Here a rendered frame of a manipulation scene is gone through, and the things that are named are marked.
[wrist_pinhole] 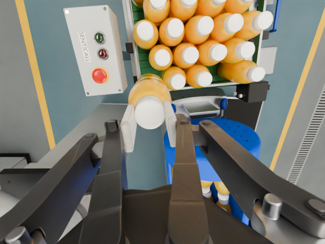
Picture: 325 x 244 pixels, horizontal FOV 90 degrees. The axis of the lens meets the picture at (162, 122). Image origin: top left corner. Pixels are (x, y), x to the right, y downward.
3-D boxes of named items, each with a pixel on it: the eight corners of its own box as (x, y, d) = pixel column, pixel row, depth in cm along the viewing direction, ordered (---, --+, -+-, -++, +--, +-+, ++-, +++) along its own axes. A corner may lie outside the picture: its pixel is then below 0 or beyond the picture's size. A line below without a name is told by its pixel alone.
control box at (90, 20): (96, 89, 53) (85, 97, 43) (80, 18, 45) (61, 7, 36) (127, 86, 53) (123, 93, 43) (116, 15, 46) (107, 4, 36)
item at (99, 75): (95, 83, 42) (93, 83, 41) (91, 68, 41) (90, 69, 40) (109, 82, 42) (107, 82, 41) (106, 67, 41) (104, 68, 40)
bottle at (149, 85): (148, 66, 37) (147, 72, 20) (170, 87, 39) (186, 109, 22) (129, 89, 39) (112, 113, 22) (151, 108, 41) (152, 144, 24)
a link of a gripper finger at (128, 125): (133, 152, 15) (125, 153, 15) (137, 124, 22) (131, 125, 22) (128, 123, 14) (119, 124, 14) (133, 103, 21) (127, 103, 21)
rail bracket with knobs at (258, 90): (228, 97, 67) (242, 103, 58) (230, 79, 65) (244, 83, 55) (252, 95, 68) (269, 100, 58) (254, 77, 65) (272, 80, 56)
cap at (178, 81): (167, 80, 45) (168, 81, 43) (178, 70, 44) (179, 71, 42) (176, 91, 46) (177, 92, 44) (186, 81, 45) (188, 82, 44)
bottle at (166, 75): (156, 74, 62) (159, 80, 44) (170, 60, 60) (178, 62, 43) (169, 87, 64) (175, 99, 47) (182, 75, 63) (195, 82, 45)
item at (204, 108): (182, 109, 65) (189, 120, 53) (182, 103, 64) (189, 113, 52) (207, 106, 65) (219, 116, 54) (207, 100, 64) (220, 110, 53)
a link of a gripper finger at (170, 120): (168, 118, 14) (176, 117, 15) (163, 100, 21) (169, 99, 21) (170, 147, 16) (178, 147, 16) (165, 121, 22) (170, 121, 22)
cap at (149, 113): (148, 90, 21) (148, 93, 19) (169, 109, 22) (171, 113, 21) (129, 112, 22) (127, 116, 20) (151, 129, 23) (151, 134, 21)
